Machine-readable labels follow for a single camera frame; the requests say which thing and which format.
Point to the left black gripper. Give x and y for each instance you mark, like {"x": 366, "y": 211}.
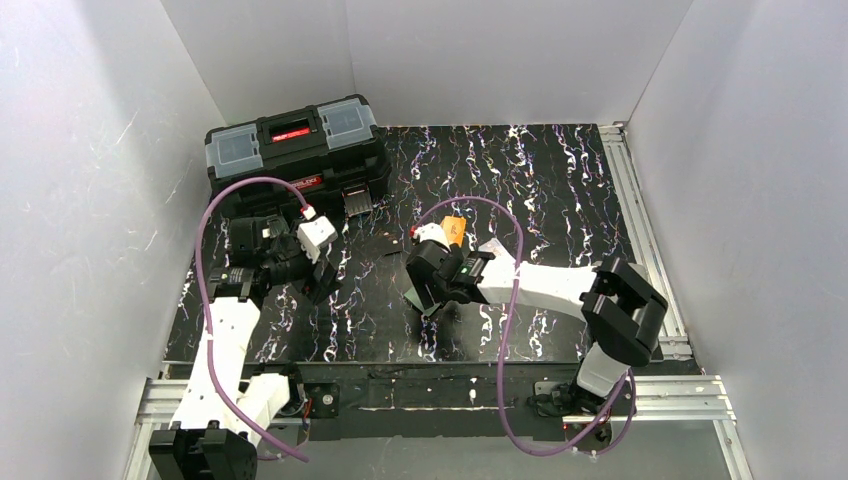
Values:
{"x": 324, "y": 273}

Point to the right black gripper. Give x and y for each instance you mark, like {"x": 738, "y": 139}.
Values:
{"x": 424, "y": 291}

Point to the mint green card holder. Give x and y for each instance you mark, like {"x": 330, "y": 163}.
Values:
{"x": 412, "y": 298}

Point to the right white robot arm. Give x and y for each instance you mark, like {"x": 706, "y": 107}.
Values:
{"x": 622, "y": 310}

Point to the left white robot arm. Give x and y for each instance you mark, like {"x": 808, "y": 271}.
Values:
{"x": 221, "y": 419}

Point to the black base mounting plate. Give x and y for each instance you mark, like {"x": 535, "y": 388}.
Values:
{"x": 450, "y": 399}

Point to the black toolbox with grey lids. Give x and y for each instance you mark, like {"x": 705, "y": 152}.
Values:
{"x": 333, "y": 153}

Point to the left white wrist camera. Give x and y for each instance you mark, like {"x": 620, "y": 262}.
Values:
{"x": 314, "y": 236}

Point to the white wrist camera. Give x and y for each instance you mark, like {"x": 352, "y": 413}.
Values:
{"x": 430, "y": 232}
{"x": 314, "y": 236}

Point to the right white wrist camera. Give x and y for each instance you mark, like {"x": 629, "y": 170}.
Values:
{"x": 430, "y": 232}

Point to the aluminium frame rail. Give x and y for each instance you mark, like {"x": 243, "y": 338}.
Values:
{"x": 674, "y": 340}

